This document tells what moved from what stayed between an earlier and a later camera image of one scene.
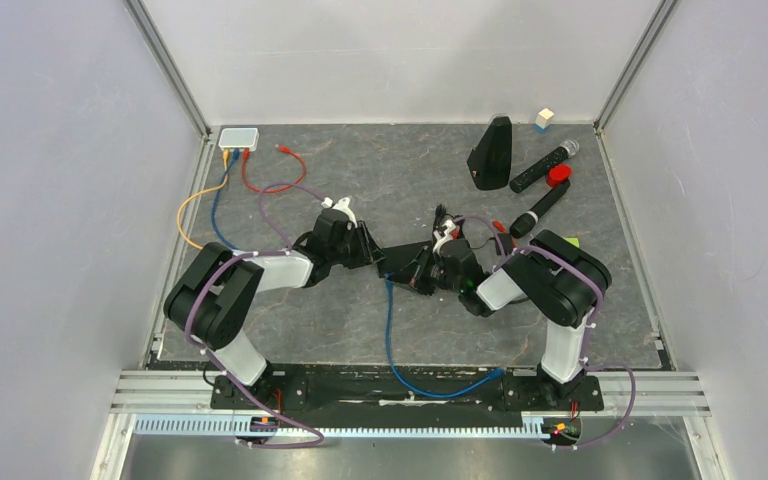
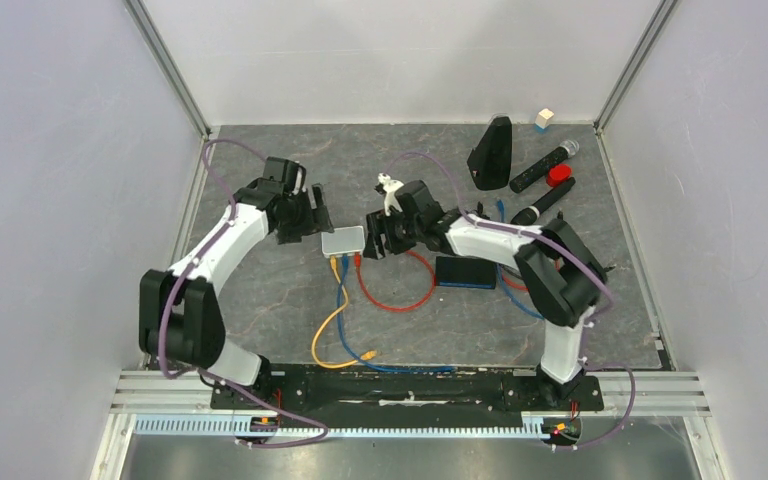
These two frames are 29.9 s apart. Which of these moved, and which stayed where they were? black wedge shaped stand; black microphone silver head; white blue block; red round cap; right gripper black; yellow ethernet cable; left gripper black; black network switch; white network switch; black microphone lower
Moved: white network switch; right gripper black; left gripper black; black network switch; yellow ethernet cable
Stayed: black microphone lower; black wedge shaped stand; white blue block; black microphone silver head; red round cap
